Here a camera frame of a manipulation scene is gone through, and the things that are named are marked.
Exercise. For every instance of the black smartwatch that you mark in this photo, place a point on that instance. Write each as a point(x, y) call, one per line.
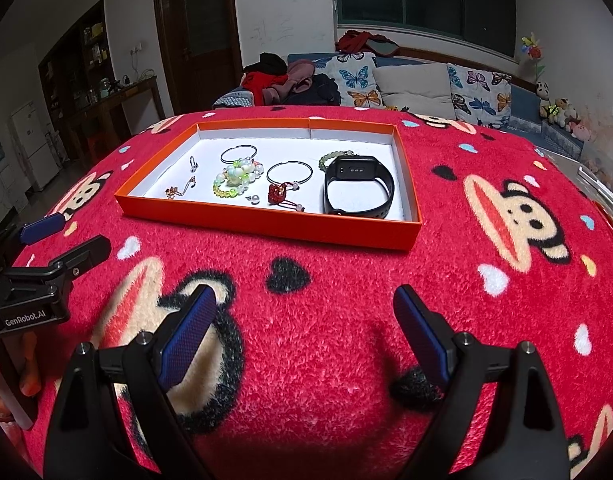
point(359, 170)

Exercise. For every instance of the dark wooden door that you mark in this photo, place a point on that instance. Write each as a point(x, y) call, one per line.
point(201, 30)

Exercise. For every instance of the grey table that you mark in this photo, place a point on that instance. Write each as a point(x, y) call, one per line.
point(606, 195)

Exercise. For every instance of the thin silver bangle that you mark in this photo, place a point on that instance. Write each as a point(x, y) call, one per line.
point(239, 147)

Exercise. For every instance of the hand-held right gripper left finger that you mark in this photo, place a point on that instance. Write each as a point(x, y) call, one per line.
point(186, 340)

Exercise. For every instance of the dark shelf cabinet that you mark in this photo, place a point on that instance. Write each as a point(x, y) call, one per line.
point(81, 50)

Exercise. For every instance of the person's left hand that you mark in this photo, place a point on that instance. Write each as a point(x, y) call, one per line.
point(29, 365)

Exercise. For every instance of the grey garment on sofa back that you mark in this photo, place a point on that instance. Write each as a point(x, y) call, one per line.
point(386, 47)

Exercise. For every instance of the red printed blanket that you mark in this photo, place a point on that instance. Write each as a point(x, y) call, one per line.
point(336, 310)

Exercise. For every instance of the red garment on sofa back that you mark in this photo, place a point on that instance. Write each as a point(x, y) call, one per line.
point(356, 42)

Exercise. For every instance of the colourful pinwheel flower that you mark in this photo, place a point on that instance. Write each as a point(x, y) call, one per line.
point(532, 50)

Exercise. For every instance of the butterfly print pillow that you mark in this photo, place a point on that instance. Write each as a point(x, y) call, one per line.
point(359, 80)
point(479, 95)

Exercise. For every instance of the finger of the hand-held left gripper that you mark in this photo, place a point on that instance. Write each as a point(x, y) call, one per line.
point(41, 227)
point(84, 252)

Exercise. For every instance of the pearl stud earring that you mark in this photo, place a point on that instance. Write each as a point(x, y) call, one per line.
point(254, 199)

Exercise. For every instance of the white refrigerator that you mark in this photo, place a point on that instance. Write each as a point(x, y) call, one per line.
point(31, 140)

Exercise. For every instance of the red crystal charm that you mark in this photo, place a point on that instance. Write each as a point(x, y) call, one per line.
point(277, 193)

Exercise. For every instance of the orange shallow box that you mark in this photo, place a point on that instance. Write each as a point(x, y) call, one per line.
point(261, 225)

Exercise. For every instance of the beige cushion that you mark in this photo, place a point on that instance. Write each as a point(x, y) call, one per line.
point(411, 90)

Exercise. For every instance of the blue sofa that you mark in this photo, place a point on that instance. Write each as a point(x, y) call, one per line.
point(526, 100)

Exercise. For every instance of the wooden side table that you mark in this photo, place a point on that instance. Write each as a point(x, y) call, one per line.
point(116, 105)

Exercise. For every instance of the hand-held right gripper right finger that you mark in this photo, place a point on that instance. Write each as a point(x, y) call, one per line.
point(421, 340)

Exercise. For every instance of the black cloth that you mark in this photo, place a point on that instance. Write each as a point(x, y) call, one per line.
point(266, 62)

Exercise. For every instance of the pink garment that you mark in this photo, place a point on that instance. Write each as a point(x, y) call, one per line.
point(291, 80)

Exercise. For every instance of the pile of plush toys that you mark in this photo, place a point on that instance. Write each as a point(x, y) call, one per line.
point(561, 110)

